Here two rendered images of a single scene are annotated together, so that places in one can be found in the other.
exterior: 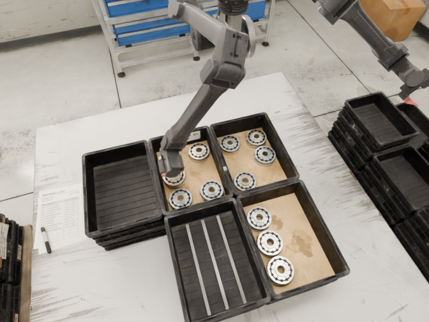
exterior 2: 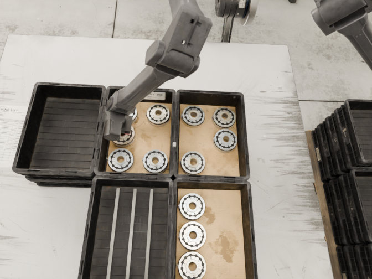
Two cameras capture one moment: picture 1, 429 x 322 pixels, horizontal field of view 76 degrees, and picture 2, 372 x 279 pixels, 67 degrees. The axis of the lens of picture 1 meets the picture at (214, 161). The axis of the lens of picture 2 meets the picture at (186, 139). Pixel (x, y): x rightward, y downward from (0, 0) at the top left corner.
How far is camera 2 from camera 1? 25 cm
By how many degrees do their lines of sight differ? 10
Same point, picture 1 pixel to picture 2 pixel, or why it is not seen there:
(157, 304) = (68, 253)
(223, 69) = (168, 57)
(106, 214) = (44, 151)
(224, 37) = (177, 20)
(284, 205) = (224, 200)
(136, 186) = (82, 132)
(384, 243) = (316, 270)
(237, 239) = (162, 220)
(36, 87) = not seen: outside the picture
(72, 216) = (16, 139)
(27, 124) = (16, 19)
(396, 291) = not seen: outside the picture
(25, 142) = not seen: hidden behind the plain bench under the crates
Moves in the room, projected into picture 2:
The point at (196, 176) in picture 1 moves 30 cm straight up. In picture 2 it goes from (146, 139) to (142, 104)
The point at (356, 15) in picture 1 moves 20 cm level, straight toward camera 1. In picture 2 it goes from (359, 33) to (308, 84)
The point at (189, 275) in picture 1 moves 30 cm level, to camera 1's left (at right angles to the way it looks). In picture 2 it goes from (102, 239) to (29, 215)
